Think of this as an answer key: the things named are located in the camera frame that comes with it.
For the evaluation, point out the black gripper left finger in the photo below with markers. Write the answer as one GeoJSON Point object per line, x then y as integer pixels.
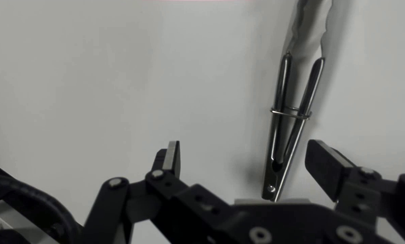
{"type": "Point", "coordinates": [173, 157]}

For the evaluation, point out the steel kitchen tongs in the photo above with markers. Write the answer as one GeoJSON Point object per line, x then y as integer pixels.
{"type": "Point", "coordinates": [270, 187]}

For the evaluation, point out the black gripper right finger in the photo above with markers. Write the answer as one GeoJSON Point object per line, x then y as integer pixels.
{"type": "Point", "coordinates": [329, 167]}

